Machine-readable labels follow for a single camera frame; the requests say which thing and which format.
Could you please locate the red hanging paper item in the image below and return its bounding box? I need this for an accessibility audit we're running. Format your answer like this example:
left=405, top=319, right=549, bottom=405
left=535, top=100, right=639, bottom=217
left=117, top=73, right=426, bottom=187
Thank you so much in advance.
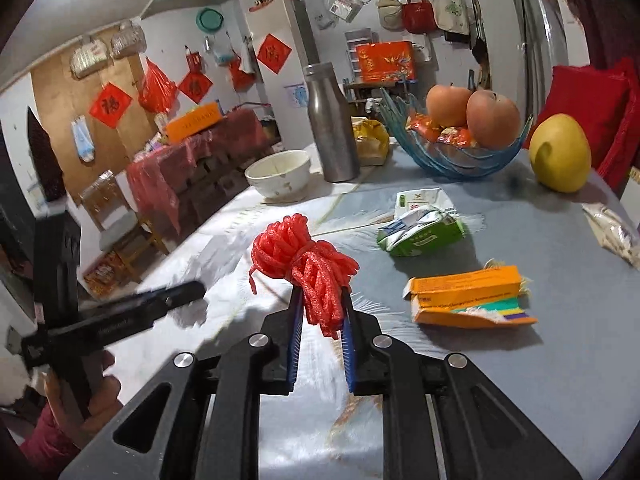
left=229, top=57, right=257, bottom=92

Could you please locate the red rope bundle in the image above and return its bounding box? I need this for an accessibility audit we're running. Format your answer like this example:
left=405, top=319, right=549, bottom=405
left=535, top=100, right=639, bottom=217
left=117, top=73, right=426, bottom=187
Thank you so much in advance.
left=247, top=214, right=360, bottom=340

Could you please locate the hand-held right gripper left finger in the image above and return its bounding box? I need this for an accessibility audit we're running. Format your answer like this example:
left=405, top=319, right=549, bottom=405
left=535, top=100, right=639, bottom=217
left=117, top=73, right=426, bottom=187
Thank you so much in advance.
left=59, top=286, right=306, bottom=480

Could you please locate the blue drawing paper sheet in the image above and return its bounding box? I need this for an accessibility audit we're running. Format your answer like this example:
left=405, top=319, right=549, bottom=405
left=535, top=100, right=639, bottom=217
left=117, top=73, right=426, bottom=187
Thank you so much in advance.
left=284, top=82, right=307, bottom=109

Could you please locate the orange box with green stripe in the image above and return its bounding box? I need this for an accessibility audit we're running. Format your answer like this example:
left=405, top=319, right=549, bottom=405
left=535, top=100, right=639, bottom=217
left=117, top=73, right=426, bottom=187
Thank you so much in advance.
left=411, top=292, right=540, bottom=330

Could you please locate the metal bottle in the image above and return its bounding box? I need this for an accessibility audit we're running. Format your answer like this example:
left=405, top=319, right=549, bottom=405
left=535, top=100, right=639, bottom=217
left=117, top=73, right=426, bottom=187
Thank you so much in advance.
left=302, top=62, right=362, bottom=183

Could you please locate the pile of orange snack packets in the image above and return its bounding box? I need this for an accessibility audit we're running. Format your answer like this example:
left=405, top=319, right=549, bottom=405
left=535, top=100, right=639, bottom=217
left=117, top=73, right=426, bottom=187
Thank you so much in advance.
left=405, top=112, right=476, bottom=148

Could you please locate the clear plastic packet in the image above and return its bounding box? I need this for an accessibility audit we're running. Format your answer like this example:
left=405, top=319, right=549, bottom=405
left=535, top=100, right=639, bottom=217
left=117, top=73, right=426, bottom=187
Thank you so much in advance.
left=582, top=202, right=640, bottom=266

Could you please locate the long orange box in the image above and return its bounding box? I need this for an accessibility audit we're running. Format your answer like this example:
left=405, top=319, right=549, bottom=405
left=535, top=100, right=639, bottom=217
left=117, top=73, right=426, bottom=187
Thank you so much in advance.
left=164, top=102, right=222, bottom=143

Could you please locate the beige bag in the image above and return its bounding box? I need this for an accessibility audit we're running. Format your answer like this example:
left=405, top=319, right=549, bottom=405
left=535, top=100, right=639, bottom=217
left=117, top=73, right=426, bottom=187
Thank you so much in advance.
left=376, top=0, right=403, bottom=30

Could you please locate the red plastic bag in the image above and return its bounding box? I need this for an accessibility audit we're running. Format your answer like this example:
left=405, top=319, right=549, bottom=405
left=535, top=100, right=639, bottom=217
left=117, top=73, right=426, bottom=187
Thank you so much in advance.
left=137, top=57, right=178, bottom=114

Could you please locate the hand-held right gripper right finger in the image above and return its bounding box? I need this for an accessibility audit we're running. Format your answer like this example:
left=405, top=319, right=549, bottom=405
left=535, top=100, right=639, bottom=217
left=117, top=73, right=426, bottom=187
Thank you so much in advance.
left=342, top=292, right=583, bottom=480

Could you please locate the green tissue pack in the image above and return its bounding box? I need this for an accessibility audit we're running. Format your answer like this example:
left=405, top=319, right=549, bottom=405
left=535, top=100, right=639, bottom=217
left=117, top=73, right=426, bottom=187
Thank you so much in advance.
left=376, top=187, right=468, bottom=257

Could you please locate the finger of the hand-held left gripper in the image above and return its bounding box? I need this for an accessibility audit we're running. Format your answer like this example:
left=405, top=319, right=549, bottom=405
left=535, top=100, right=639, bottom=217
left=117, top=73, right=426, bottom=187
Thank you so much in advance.
left=100, top=281, right=207, bottom=343

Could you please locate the white tote bag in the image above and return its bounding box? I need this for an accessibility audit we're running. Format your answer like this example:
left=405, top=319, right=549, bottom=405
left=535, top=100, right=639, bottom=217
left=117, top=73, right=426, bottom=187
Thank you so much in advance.
left=432, top=0, right=471, bottom=36

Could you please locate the blue glass fruit bowl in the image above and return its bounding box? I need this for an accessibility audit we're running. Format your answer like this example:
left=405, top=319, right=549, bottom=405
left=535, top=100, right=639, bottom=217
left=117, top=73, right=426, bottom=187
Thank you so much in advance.
left=379, top=87, right=535, bottom=181

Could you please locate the hanging clear plastic bag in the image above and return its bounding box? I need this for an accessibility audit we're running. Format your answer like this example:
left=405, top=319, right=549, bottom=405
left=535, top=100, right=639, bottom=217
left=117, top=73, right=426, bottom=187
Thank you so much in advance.
left=330, top=0, right=363, bottom=23

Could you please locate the white refrigerator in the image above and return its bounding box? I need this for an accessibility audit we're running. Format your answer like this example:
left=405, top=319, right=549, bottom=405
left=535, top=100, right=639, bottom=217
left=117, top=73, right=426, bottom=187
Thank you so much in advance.
left=243, top=0, right=321, bottom=148

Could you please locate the red tote bag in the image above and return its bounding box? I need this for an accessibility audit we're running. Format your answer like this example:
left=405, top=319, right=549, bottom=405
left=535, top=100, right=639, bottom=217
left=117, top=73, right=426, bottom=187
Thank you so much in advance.
left=401, top=0, right=437, bottom=35

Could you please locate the apple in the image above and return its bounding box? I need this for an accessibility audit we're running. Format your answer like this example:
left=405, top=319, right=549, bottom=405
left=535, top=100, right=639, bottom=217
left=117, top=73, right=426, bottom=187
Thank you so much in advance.
left=466, top=89, right=522, bottom=150
left=426, top=84, right=473, bottom=128

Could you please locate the dark red curtain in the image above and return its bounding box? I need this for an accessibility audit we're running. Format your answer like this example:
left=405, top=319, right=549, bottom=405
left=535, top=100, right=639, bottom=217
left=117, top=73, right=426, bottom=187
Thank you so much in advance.
left=552, top=0, right=640, bottom=68

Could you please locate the person's left forearm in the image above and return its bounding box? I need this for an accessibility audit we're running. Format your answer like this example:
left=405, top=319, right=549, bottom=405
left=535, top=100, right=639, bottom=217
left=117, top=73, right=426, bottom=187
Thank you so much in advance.
left=17, top=402, right=83, bottom=480

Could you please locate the red diamond paper decoration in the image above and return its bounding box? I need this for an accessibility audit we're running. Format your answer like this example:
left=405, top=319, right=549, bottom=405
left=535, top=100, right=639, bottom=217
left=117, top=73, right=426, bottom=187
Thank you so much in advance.
left=89, top=83, right=134, bottom=129
left=256, top=34, right=293, bottom=75
left=177, top=71, right=214, bottom=104

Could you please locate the grey plastic drawer unit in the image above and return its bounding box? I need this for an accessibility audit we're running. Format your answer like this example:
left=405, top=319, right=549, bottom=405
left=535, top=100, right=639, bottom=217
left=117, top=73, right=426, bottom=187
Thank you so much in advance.
left=345, top=29, right=373, bottom=83

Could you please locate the green plastic basin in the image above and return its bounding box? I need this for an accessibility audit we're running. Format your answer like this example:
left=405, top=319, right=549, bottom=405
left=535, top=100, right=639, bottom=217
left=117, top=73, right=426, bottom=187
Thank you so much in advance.
left=196, top=7, right=224, bottom=35

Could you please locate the wooden chair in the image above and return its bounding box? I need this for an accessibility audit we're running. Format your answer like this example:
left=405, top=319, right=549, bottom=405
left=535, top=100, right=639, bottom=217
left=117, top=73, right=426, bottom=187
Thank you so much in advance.
left=80, top=172, right=171, bottom=286

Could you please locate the red cloth covered table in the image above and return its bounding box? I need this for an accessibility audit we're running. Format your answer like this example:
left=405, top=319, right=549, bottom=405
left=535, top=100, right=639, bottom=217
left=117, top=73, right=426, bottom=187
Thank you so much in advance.
left=125, top=107, right=268, bottom=236

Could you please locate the orange printed carton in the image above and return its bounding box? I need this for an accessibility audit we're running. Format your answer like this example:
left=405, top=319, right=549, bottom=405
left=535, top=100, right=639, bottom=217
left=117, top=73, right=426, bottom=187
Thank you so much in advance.
left=82, top=250, right=131, bottom=296

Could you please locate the orange gift box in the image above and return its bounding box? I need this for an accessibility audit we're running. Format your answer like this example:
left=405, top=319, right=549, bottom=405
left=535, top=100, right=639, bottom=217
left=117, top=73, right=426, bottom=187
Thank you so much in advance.
left=355, top=40, right=418, bottom=83

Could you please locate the red cushion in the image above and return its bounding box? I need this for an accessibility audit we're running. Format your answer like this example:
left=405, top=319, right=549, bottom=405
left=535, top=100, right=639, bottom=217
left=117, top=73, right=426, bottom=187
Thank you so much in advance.
left=522, top=57, right=640, bottom=191

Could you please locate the yellow plastic bag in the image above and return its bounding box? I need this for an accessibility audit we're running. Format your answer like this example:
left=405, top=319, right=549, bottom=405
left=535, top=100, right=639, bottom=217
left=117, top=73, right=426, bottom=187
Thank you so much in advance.
left=351, top=117, right=391, bottom=166

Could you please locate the blue face mask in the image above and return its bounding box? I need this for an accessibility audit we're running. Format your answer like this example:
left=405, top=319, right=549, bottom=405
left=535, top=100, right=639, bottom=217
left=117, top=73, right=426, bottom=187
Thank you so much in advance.
left=71, top=116, right=96, bottom=162

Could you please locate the dark cloth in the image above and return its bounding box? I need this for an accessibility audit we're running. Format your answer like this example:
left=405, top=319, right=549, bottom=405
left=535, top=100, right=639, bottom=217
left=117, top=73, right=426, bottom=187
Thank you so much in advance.
left=27, top=107, right=68, bottom=203

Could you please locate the yellow pomelo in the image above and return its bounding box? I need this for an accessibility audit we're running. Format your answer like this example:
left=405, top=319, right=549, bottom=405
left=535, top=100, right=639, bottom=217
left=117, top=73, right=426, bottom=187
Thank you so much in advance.
left=529, top=113, right=592, bottom=194

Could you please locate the white ceramic bowl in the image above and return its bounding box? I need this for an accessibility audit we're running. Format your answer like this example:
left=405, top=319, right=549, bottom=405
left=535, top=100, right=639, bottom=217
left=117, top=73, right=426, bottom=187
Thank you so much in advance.
left=244, top=150, right=312, bottom=203

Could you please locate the orange cardboard box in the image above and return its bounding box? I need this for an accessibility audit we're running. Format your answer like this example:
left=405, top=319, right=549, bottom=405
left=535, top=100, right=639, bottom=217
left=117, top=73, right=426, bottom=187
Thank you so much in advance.
left=404, top=266, right=523, bottom=306

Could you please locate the person's left hand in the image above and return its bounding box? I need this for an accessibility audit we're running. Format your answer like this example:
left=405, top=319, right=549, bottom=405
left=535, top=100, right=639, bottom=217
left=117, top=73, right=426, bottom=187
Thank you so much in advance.
left=44, top=350, right=123, bottom=451

